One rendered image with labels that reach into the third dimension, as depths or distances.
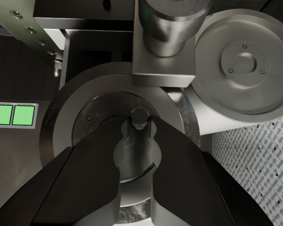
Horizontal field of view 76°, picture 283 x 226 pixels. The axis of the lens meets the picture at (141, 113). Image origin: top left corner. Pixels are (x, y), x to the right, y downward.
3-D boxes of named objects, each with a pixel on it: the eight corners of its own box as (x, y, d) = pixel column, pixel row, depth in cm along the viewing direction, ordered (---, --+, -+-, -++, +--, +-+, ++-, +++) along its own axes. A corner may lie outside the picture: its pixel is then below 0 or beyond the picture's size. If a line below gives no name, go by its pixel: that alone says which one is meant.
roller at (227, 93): (300, 10, 19) (317, 125, 16) (208, 88, 44) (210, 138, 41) (183, 6, 19) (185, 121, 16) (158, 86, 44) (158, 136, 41)
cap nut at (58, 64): (61, 60, 50) (59, 76, 50) (67, 66, 54) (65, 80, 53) (48, 60, 50) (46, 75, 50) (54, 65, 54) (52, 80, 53)
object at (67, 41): (81, -62, 21) (64, 89, 18) (112, 46, 44) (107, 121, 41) (77, -62, 21) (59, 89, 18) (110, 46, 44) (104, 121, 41)
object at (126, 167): (55, 117, 15) (134, 75, 16) (64, 120, 17) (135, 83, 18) (96, 202, 14) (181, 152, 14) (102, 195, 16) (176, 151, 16)
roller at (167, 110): (183, 74, 17) (186, 209, 15) (157, 118, 42) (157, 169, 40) (59, 71, 17) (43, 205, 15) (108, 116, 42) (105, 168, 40)
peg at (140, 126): (124, 116, 12) (139, 102, 12) (127, 122, 15) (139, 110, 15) (140, 131, 12) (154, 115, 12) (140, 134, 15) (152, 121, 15)
